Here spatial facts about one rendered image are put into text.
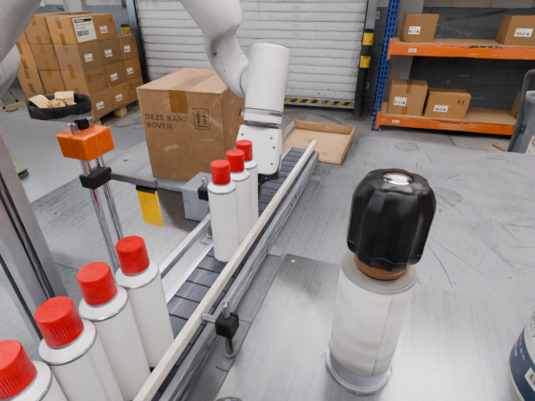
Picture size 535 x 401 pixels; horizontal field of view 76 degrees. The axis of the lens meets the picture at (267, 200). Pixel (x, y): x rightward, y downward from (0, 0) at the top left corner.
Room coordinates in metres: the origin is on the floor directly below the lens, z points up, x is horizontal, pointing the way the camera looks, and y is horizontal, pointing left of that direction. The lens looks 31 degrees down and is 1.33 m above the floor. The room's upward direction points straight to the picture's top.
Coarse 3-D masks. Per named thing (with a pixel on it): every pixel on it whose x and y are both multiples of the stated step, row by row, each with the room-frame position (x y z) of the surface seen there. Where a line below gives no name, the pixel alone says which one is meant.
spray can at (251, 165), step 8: (240, 144) 0.63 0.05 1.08; (248, 144) 0.63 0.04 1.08; (248, 152) 0.62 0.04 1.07; (248, 160) 0.62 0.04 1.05; (248, 168) 0.61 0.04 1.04; (256, 168) 0.63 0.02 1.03; (256, 176) 0.63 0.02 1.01; (256, 184) 0.63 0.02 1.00; (256, 192) 0.63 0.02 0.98; (256, 200) 0.63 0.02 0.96; (256, 208) 0.63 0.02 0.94; (256, 216) 0.63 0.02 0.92
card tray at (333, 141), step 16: (304, 128) 1.43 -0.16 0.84; (320, 128) 1.40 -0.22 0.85; (336, 128) 1.38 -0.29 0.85; (352, 128) 1.36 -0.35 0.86; (288, 144) 1.25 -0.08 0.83; (304, 144) 1.25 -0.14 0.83; (320, 144) 1.25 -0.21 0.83; (336, 144) 1.25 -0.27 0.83; (320, 160) 1.11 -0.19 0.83; (336, 160) 1.11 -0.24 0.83
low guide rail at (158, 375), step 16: (304, 160) 0.94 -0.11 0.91; (288, 176) 0.82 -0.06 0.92; (272, 208) 0.67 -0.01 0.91; (256, 224) 0.60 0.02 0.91; (240, 256) 0.50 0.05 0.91; (224, 272) 0.45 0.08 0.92; (208, 304) 0.38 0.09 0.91; (192, 320) 0.35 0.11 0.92; (192, 336) 0.33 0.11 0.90; (176, 352) 0.30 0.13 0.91; (160, 368) 0.27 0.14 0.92; (144, 384) 0.25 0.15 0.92; (160, 384) 0.26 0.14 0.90; (144, 400) 0.23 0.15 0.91
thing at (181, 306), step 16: (288, 160) 1.00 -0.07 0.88; (272, 192) 0.80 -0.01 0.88; (288, 192) 0.80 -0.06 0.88; (256, 240) 0.59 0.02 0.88; (208, 256) 0.54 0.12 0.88; (192, 272) 0.49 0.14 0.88; (208, 272) 0.49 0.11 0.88; (192, 288) 0.45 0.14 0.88; (208, 288) 0.45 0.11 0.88; (224, 288) 0.45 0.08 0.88; (176, 304) 0.41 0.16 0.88; (192, 304) 0.41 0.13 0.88; (176, 320) 0.38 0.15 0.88; (176, 336) 0.35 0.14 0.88; (176, 368) 0.29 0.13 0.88
